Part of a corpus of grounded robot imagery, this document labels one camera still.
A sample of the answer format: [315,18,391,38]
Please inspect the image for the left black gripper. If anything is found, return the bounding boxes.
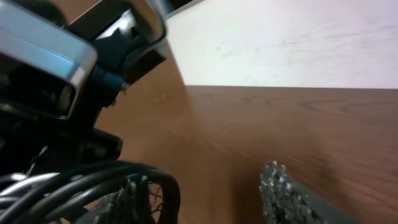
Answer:
[1,72,123,175]

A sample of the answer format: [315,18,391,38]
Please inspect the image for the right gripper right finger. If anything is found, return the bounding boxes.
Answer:
[259,161,361,224]

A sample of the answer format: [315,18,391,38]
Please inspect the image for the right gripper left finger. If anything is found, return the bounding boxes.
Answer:
[73,175,162,224]

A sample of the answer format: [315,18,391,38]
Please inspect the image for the white USB cable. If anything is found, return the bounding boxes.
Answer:
[0,172,63,200]

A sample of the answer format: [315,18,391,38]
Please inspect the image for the thick black USB cable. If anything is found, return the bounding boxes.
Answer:
[0,160,181,224]

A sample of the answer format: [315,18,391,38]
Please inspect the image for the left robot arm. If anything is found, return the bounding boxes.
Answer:
[1,1,182,175]

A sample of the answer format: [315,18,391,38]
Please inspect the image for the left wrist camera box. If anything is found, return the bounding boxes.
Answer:
[1,1,98,119]

